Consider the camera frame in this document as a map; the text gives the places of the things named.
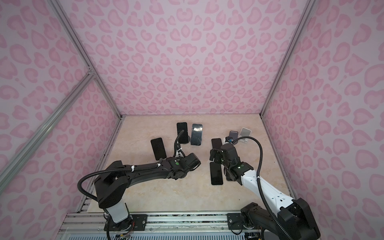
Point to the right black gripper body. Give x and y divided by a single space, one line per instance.
219 157

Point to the black phone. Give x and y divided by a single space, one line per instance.
158 149
216 174
216 143
182 130

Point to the white folding phone stand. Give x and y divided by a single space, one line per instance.
245 133

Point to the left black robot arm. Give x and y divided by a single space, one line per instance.
111 184

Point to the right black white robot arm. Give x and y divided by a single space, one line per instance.
282 215

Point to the grey round phone stand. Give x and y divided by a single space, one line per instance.
234 135

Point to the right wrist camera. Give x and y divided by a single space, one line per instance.
229 140

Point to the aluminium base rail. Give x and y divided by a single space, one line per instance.
210 225

